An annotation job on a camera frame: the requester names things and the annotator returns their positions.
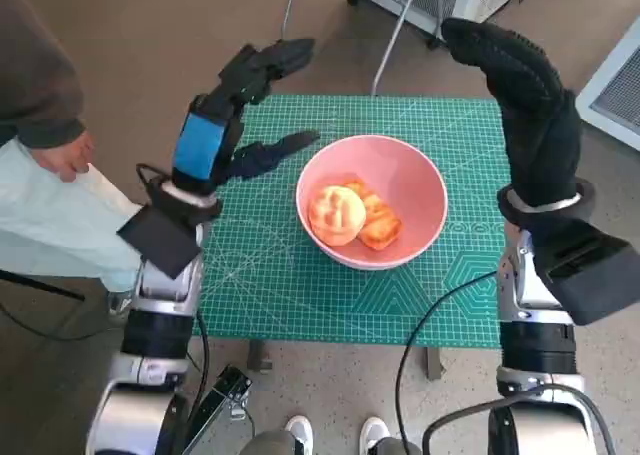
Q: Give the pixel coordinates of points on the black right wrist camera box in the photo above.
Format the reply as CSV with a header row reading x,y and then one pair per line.
x,y
585,275

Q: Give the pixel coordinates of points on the white vented unit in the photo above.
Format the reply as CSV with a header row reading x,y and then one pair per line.
x,y
620,90

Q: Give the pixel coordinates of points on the black left robot hand blue tape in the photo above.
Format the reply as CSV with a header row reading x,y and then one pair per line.
x,y
197,145

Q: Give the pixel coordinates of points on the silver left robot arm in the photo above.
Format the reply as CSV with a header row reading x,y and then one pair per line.
x,y
155,335

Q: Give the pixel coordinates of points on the pale blue cloth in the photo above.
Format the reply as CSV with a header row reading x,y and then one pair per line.
x,y
60,225

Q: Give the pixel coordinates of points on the person's hand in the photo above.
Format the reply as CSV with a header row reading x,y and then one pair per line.
x,y
67,157

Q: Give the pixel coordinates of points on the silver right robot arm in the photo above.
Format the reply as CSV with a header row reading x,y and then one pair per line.
x,y
537,345

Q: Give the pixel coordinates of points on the pink bowl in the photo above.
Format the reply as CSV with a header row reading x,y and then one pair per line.
x,y
415,185

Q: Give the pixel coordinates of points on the black stand with silver clamp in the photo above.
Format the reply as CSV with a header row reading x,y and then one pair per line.
x,y
225,390

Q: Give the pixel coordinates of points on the grey leg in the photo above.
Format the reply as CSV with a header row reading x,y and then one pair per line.
x,y
395,447
272,445

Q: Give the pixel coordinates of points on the long braided toy bread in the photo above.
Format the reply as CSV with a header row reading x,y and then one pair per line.
x,y
385,230

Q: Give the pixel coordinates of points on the metal table leg bracket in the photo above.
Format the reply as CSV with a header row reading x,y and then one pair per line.
x,y
257,357
434,365

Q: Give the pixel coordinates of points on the metal chair frame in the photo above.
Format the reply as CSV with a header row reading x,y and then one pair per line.
x,y
392,45

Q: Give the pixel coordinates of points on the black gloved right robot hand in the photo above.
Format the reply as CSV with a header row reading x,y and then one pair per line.
x,y
540,140

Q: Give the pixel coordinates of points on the white shoe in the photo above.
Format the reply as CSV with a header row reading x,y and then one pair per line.
x,y
375,431
299,432

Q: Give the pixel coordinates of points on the round toy bread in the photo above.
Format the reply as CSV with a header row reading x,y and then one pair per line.
x,y
335,215

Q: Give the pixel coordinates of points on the white vented cabinet on castors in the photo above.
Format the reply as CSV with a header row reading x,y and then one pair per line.
x,y
480,0

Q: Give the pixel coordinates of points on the person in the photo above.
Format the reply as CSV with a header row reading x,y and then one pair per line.
x,y
35,75

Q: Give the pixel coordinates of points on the green cutting mat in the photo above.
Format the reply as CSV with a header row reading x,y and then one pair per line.
x,y
280,295

